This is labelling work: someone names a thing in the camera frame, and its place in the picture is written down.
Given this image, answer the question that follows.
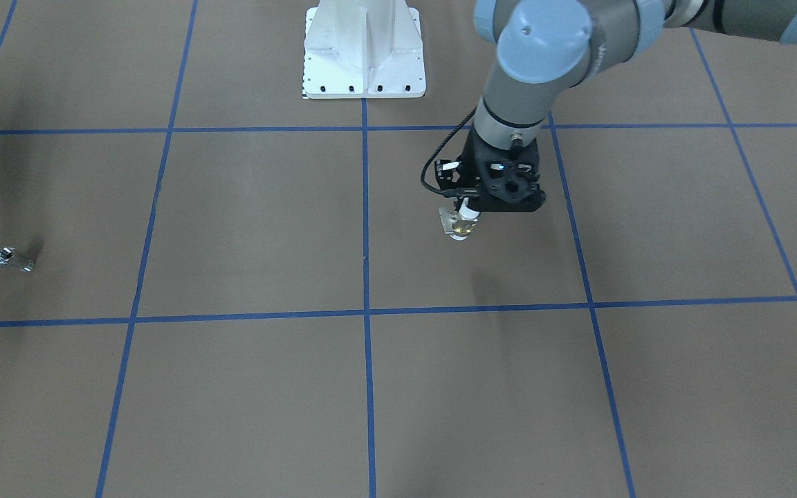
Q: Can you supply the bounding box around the brown paper table mat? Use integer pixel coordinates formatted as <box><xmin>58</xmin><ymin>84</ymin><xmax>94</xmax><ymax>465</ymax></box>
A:
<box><xmin>0</xmin><ymin>1</ymin><xmax>797</xmax><ymax>497</ymax></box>

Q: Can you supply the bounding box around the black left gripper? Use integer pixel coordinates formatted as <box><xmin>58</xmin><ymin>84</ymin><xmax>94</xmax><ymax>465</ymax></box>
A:
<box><xmin>439</xmin><ymin>129</ymin><xmax>547</xmax><ymax>212</ymax></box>

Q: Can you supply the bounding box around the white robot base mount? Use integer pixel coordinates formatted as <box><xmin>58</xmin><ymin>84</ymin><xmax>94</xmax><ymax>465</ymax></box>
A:
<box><xmin>302</xmin><ymin>1</ymin><xmax>427</xmax><ymax>99</ymax></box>

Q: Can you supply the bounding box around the white brass PPR valve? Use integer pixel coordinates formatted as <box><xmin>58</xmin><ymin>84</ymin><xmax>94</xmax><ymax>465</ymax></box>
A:
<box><xmin>439</xmin><ymin>198</ymin><xmax>480</xmax><ymax>241</ymax></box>

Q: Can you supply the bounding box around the chrome elbow pipe fitting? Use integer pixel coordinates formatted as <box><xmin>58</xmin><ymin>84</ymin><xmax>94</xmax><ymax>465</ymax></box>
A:
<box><xmin>0</xmin><ymin>246</ymin><xmax>35</xmax><ymax>273</ymax></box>

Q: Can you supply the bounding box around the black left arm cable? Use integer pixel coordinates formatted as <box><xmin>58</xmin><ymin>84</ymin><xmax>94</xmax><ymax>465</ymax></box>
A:
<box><xmin>421</xmin><ymin>106</ymin><xmax>477</xmax><ymax>201</ymax></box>

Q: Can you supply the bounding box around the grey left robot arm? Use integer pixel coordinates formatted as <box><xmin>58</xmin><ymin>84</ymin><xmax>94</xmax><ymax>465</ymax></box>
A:
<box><xmin>420</xmin><ymin>1</ymin><xmax>797</xmax><ymax>214</ymax></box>

